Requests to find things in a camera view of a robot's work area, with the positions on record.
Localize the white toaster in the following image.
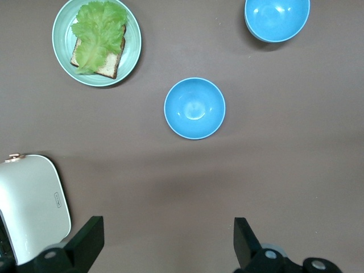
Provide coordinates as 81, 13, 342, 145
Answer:
0, 153, 72, 267

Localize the blue bowl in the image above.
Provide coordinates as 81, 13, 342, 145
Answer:
243, 0, 311, 44
163, 77, 227, 140

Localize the pale green plate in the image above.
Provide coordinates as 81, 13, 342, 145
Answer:
52, 0, 142, 88

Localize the bread slice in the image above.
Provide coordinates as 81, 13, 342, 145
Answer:
70, 24, 127, 80

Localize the green lettuce leaf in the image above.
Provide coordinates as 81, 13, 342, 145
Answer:
70, 1, 129, 75

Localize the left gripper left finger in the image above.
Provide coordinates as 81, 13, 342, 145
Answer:
15, 216, 105, 273

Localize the brown table cover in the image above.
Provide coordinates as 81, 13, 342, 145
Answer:
0, 0, 364, 273

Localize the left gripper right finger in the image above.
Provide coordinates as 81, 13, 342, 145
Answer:
233, 217, 342, 273

